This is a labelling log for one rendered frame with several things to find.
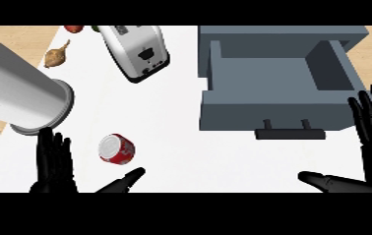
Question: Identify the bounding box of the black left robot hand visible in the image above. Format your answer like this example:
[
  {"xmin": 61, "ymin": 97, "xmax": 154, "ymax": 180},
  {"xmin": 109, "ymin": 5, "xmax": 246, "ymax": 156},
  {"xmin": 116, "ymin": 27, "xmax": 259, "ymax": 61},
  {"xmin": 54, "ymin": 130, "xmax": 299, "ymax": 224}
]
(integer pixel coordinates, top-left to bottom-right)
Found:
[{"xmin": 29, "ymin": 126, "xmax": 145, "ymax": 194}]

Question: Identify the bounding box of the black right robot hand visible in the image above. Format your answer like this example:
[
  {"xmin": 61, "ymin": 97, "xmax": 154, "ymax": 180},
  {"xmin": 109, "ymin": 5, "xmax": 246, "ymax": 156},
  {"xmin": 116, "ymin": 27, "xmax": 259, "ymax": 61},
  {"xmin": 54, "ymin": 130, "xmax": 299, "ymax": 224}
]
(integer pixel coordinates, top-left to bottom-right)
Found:
[{"xmin": 296, "ymin": 84, "xmax": 372, "ymax": 194}]

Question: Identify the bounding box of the red soda can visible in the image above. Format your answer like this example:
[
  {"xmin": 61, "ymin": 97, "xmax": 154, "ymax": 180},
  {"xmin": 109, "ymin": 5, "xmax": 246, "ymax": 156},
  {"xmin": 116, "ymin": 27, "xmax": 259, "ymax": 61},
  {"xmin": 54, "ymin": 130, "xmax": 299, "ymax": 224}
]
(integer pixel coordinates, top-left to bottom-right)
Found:
[{"xmin": 97, "ymin": 133, "xmax": 138, "ymax": 166}]

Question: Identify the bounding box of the grey drawer front panel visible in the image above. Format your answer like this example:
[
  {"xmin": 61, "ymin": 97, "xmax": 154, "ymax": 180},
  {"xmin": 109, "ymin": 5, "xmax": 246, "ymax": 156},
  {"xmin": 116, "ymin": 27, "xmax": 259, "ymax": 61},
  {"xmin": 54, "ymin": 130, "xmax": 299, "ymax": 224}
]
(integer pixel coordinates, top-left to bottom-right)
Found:
[{"xmin": 197, "ymin": 89, "xmax": 372, "ymax": 132}]

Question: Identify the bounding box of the grey drawer box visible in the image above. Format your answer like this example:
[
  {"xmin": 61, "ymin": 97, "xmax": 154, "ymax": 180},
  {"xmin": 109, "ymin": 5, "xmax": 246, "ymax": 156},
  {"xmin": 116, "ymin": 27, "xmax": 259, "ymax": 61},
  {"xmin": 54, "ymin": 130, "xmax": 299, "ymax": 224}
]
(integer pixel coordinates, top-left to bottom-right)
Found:
[{"xmin": 206, "ymin": 39, "xmax": 367, "ymax": 93}]

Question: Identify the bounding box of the large silver cylinder container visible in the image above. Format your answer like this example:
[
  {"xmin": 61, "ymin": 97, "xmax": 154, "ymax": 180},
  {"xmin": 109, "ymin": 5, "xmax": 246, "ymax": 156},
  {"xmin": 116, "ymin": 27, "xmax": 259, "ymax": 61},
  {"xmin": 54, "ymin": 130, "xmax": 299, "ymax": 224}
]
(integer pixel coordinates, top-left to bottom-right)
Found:
[{"xmin": 0, "ymin": 42, "xmax": 75, "ymax": 137}]

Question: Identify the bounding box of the brown root vegetable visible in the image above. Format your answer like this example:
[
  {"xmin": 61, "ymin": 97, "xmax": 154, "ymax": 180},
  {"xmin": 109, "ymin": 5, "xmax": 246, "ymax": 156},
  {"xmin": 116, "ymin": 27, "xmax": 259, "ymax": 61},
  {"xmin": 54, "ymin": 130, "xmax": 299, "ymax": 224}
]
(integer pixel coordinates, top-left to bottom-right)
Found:
[{"xmin": 42, "ymin": 38, "xmax": 72, "ymax": 69}]

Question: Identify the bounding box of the grey cabinet body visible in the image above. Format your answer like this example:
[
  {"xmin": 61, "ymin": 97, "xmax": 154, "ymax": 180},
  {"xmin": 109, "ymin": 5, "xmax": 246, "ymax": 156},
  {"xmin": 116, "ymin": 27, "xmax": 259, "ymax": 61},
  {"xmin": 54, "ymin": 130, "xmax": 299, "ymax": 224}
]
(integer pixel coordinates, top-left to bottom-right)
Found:
[{"xmin": 196, "ymin": 25, "xmax": 370, "ymax": 79}]

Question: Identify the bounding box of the white toaster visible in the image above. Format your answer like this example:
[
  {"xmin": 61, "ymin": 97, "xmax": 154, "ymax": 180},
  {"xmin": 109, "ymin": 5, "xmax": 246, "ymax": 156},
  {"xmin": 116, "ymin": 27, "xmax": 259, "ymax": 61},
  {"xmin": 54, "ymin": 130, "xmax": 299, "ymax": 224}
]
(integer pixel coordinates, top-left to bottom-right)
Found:
[{"xmin": 97, "ymin": 25, "xmax": 171, "ymax": 85}]

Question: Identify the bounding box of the red tomato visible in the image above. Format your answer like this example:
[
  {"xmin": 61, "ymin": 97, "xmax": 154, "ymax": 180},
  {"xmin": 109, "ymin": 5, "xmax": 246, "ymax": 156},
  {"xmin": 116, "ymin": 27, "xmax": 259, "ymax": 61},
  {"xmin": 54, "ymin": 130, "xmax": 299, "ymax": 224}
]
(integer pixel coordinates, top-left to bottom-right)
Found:
[{"xmin": 61, "ymin": 25, "xmax": 85, "ymax": 34}]

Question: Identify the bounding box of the dark drawer handle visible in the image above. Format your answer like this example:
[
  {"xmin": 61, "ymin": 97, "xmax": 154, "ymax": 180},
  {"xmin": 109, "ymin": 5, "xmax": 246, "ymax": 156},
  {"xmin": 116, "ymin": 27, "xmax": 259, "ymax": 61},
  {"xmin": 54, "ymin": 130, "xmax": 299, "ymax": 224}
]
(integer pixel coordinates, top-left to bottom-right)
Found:
[{"xmin": 253, "ymin": 118, "xmax": 326, "ymax": 141}]

